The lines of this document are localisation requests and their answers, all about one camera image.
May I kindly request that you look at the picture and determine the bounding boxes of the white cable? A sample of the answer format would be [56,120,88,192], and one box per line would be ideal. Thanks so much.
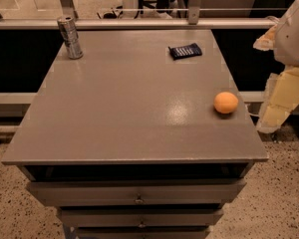
[244,103,262,119]

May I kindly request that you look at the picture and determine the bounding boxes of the silver metal can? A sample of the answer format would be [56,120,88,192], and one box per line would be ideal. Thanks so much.
[57,15,83,60]

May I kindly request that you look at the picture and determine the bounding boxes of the top grey drawer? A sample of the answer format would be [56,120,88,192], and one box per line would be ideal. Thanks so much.
[27,179,246,207]

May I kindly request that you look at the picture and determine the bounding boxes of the grey drawer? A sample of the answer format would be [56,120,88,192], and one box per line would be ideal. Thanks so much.
[58,208,223,228]
[77,227,210,239]
[27,179,246,207]

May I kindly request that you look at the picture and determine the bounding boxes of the grey drawer cabinet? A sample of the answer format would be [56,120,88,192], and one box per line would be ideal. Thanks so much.
[1,29,269,239]

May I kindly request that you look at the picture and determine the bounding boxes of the dark blue rxbar wrapper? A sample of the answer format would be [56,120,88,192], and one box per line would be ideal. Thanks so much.
[168,43,202,60]

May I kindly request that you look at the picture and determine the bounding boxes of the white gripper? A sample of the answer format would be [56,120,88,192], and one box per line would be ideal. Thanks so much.
[253,0,299,133]

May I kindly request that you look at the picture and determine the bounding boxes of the grey metal railing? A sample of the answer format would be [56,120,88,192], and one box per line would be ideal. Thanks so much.
[0,0,276,30]

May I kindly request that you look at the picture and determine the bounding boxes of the middle grey drawer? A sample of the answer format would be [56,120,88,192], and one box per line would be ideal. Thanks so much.
[58,208,223,228]

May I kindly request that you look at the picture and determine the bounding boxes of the bottom grey drawer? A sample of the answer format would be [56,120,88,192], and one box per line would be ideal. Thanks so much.
[77,227,210,239]

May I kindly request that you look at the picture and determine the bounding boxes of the orange fruit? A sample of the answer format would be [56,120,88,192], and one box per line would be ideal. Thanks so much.
[213,92,238,115]

